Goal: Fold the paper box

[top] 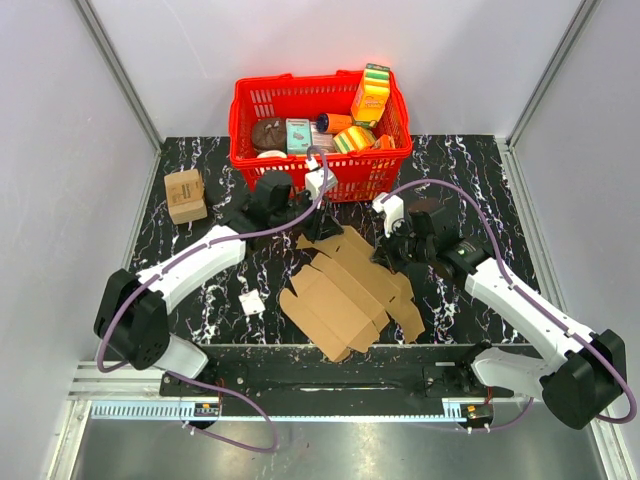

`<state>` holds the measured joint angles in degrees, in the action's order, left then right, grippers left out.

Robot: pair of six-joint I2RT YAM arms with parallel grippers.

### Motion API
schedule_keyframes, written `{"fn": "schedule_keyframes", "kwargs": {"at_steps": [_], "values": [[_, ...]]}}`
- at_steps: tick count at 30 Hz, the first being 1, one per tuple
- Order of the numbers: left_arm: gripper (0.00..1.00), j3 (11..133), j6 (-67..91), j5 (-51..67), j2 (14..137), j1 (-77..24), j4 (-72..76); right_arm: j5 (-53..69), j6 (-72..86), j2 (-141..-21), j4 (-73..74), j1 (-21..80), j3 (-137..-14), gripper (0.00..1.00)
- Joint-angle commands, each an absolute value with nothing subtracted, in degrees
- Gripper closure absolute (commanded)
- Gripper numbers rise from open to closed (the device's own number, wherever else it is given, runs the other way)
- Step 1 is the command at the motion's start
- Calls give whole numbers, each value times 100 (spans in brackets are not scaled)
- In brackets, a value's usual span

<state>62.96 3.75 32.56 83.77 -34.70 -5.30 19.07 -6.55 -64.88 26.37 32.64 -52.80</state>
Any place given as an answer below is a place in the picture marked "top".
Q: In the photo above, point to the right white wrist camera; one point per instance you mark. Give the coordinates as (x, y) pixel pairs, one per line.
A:
(391, 208)

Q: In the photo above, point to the pink white snack box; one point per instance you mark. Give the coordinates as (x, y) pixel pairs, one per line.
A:
(324, 141)

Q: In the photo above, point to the yellow green sponge pack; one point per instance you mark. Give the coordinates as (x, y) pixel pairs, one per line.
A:
(353, 139)

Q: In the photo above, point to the small white paper card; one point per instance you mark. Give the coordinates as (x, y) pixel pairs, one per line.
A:
(251, 303)

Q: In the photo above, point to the teal snack box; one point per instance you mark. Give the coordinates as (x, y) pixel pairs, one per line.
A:
(298, 136)

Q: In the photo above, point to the tall orange yellow carton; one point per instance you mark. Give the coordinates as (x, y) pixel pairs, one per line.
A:
(371, 96)

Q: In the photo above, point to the small orange packet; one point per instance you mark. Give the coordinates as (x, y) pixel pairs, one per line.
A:
(384, 142)

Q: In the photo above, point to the small folded cardboard box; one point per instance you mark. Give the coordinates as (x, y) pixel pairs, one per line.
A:
(185, 196)

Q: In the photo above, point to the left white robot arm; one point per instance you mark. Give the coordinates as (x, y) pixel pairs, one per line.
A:
(132, 319)

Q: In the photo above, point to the brown cardboard box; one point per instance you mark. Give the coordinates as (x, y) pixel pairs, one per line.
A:
(342, 300)

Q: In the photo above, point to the orange blue can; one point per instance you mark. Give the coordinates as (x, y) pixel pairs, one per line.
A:
(333, 124)

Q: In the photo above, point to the brown round chocolate cake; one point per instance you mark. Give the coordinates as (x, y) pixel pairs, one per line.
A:
(269, 134)

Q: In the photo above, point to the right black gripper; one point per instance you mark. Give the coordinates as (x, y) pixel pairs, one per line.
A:
(384, 254)

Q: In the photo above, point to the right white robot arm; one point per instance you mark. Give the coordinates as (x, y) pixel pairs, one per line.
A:
(577, 373)

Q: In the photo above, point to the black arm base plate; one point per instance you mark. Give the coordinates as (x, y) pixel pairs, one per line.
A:
(425, 370)

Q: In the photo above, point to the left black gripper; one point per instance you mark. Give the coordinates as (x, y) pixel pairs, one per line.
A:
(323, 225)

